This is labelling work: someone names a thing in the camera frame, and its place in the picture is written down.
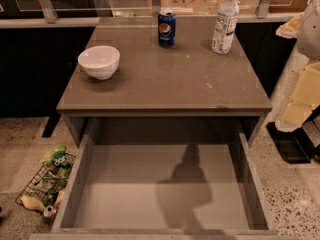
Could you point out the open grey top drawer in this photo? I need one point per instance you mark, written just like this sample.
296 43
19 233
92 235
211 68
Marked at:
163 179

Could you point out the clear plastic water bottle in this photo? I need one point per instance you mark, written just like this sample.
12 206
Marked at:
225 26

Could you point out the white ceramic bowl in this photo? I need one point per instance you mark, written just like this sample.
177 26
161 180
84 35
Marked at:
100 62

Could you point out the grey cabinet with top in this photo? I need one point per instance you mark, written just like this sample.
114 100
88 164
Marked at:
186 80

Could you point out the blue pepsi can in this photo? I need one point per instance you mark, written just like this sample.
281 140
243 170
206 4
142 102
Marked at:
166 28

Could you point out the green snack bag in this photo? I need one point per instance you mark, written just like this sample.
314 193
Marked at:
56 161

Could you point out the yellow snack packet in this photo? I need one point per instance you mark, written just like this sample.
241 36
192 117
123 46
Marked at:
32 203

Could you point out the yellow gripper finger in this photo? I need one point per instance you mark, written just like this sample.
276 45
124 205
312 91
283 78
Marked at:
293 117

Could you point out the silver can on floor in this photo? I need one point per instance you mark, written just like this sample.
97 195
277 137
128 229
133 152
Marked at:
50 212

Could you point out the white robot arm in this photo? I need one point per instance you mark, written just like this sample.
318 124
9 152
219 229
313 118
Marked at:
281 95

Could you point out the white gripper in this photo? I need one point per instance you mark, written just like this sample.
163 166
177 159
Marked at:
310 34

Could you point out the black wire basket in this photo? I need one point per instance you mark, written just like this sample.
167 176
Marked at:
44 186

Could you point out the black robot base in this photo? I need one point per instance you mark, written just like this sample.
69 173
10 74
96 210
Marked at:
294 147

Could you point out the metal railing frame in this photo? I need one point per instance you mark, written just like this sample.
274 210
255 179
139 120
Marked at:
86 13

